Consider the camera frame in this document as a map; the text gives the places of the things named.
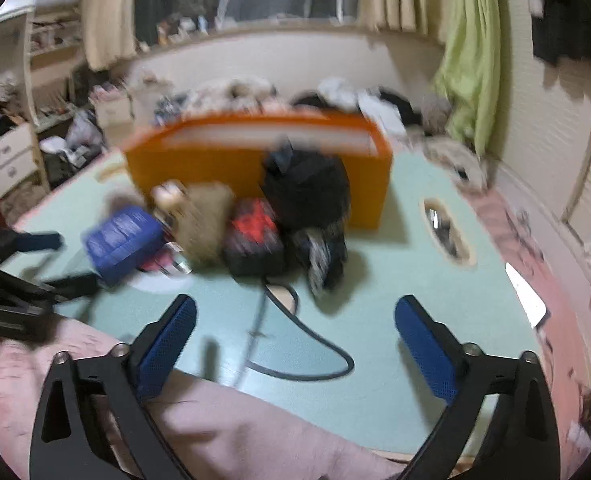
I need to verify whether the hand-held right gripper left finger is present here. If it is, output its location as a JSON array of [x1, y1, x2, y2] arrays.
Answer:
[[30, 294, 198, 480]]

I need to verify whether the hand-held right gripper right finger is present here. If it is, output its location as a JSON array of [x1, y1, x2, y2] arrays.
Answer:
[[394, 295, 561, 480]]

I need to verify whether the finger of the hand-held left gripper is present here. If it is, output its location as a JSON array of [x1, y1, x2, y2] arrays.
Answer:
[[40, 274, 101, 302], [13, 231, 64, 253]]

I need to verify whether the blue small box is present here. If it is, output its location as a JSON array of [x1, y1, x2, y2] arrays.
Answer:
[[83, 206, 165, 283]]

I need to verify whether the beige fluffy plush item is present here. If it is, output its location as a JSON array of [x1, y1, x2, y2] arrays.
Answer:
[[176, 182, 234, 266]]

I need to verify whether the red black packet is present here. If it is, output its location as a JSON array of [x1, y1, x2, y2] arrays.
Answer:
[[224, 198, 286, 277]]

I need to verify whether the teal toy car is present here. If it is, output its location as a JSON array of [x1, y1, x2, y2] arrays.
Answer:
[[288, 227, 350, 303]]

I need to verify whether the orange cardboard box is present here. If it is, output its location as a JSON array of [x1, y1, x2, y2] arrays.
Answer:
[[123, 112, 393, 231]]

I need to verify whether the black lace cloth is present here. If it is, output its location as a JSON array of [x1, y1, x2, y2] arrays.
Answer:
[[260, 135, 351, 233]]

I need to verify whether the white drawer cabinet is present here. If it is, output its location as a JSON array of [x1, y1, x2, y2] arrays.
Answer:
[[0, 122, 44, 201]]

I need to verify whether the pink fleece blanket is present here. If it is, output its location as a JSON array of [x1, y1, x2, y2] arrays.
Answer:
[[0, 317, 411, 480]]

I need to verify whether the white lit screen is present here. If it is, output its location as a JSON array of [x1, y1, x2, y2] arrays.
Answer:
[[505, 262, 549, 330]]

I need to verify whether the white plastic bag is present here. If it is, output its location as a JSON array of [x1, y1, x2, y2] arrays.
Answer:
[[66, 112, 104, 147]]

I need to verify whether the silvery metal clutter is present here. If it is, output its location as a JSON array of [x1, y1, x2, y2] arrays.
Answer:
[[424, 199, 477, 267]]

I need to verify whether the white carton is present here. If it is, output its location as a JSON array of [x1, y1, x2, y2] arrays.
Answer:
[[96, 91, 136, 128]]

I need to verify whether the white shelf unit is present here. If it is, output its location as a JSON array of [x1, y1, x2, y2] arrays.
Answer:
[[0, 7, 94, 133]]

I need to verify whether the beige garment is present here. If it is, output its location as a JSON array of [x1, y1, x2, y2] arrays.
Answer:
[[420, 135, 491, 192]]

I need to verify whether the pile of clothes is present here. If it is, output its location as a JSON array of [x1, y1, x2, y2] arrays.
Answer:
[[290, 87, 423, 128]]

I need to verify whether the white garment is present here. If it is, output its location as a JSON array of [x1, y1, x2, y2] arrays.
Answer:
[[318, 77, 409, 136]]

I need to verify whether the white fluffy blanket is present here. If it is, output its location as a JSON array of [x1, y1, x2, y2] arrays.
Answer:
[[190, 77, 281, 111]]

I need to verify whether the green hanging cloth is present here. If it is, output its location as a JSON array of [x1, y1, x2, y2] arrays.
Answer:
[[433, 0, 503, 156]]

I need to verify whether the black cable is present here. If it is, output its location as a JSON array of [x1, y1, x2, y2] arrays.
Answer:
[[246, 280, 355, 381]]

